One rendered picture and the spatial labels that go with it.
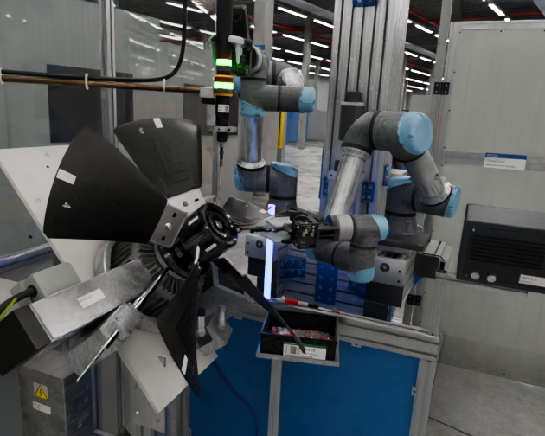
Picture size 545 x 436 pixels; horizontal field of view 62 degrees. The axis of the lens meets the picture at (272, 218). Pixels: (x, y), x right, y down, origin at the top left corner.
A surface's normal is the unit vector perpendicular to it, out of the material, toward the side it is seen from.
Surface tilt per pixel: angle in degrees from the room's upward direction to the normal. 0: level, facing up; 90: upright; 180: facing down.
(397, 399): 90
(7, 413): 90
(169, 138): 47
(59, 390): 90
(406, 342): 90
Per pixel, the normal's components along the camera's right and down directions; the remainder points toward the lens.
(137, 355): 0.74, -0.52
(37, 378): -0.38, 0.19
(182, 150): 0.26, -0.51
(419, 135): 0.68, 0.13
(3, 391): 0.92, 0.13
